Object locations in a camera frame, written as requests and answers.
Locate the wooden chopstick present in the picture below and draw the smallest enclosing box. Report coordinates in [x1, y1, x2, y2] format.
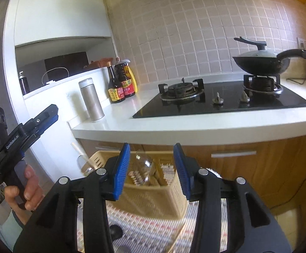
[71, 142, 94, 168]

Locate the clear grey plastic spoon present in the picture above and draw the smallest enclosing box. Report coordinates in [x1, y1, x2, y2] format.
[77, 155, 95, 176]

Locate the black plastic spoon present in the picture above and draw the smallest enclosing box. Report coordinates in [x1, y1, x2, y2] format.
[110, 225, 123, 241]

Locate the clear grey plastic spork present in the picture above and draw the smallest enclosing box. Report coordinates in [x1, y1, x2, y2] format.
[128, 150, 154, 186]

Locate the left hand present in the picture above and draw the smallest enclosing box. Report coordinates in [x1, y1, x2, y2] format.
[4, 165, 44, 213]

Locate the steel thermos flask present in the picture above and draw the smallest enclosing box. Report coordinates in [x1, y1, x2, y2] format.
[79, 78, 104, 122]

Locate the striped woven table mat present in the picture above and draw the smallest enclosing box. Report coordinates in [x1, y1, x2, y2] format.
[77, 161, 227, 252]

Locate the dark soy sauce bottle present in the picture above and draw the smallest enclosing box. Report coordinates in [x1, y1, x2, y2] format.
[106, 62, 125, 103]

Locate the yellow plastic utensil basket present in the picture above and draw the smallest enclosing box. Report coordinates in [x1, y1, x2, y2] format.
[83, 149, 189, 220]

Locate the yellow oil bottle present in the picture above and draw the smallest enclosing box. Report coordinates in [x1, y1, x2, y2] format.
[124, 59, 138, 93]

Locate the black gas stove top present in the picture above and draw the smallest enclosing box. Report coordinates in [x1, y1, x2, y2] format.
[132, 75, 306, 119]

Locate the black wok with handle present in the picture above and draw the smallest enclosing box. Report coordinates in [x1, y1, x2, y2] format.
[233, 48, 306, 76]

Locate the black power cable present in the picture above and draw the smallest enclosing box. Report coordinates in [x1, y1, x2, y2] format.
[286, 65, 306, 85]

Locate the wok lid with handle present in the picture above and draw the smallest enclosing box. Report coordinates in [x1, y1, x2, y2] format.
[234, 37, 276, 58]

